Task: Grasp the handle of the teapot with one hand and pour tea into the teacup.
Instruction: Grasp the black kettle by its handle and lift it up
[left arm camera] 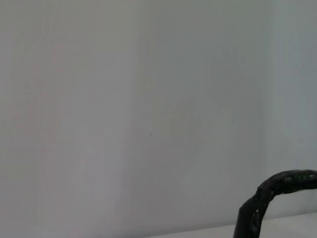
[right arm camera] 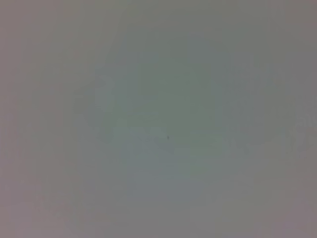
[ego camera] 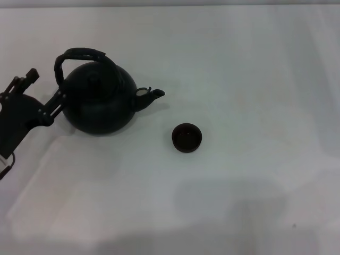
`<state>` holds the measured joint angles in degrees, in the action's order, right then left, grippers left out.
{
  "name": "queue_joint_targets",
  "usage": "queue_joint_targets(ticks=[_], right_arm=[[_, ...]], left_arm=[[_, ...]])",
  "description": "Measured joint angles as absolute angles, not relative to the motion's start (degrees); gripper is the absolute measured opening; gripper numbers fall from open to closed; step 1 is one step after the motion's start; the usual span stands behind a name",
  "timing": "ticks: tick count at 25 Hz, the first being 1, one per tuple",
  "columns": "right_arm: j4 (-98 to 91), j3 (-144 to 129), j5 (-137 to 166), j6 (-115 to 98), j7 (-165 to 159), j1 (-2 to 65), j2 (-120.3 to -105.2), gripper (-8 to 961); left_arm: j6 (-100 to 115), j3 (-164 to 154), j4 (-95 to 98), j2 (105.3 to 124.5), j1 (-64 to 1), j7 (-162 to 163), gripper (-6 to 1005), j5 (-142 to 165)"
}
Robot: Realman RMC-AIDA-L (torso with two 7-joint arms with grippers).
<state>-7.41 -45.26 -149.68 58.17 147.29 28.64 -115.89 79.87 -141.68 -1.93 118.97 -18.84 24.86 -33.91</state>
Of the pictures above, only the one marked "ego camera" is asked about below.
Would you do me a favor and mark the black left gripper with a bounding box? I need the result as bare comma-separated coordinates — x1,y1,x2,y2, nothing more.
0,68,66,157

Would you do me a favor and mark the black round teapot with handle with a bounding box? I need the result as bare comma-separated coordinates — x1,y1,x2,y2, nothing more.
54,47,166,136

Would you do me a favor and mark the small dark teacup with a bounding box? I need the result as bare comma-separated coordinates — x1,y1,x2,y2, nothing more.
171,122,203,154

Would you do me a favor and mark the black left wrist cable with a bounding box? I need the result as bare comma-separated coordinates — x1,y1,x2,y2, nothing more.
0,152,16,180

